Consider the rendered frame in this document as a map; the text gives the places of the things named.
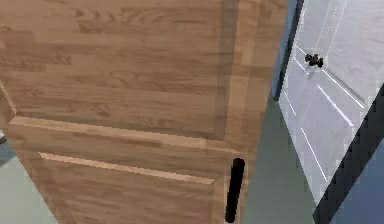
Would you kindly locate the white panelled door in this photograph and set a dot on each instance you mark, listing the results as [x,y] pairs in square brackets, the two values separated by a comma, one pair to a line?
[328,110]

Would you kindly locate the black round door knob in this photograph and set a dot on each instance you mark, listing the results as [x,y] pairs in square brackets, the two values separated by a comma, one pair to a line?
[314,60]

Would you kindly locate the brown wooden door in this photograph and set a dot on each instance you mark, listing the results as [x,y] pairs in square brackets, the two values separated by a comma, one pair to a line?
[126,83]

